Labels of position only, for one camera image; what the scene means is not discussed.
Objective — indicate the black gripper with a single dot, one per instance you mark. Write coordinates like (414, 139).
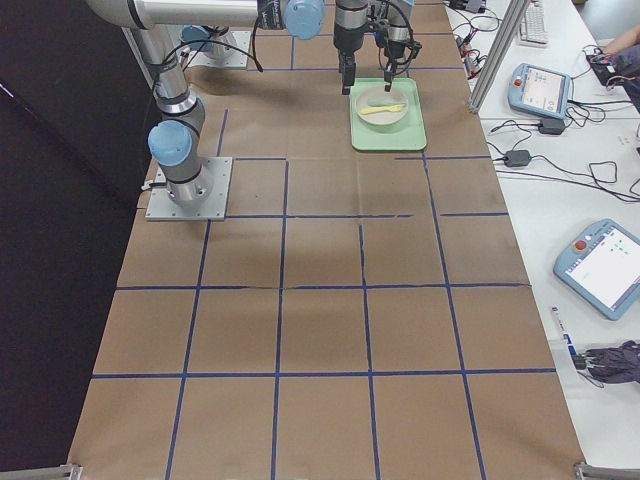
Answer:
(346, 38)
(397, 46)

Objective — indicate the yellow plastic fork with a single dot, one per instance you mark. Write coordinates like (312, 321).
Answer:
(381, 109)

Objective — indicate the white round plate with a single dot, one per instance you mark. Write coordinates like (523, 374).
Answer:
(377, 97)

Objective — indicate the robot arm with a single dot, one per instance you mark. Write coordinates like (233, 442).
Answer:
(147, 22)
(384, 10)

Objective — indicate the light green tray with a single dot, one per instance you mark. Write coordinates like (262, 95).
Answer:
(407, 135)

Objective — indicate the far teach pendant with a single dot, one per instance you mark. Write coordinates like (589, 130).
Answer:
(539, 91)

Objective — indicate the teach pendant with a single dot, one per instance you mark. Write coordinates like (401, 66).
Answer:
(601, 265)
(539, 91)

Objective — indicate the white keyboard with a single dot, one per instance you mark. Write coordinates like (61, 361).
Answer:
(532, 30)

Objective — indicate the black power adapter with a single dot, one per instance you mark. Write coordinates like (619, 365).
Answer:
(551, 126)
(517, 158)

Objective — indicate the near teach pendant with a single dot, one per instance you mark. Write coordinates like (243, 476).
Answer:
(601, 265)

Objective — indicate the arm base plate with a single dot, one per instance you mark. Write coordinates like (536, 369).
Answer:
(204, 198)
(228, 51)

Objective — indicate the aluminium frame post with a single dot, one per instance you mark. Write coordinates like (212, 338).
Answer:
(500, 46)

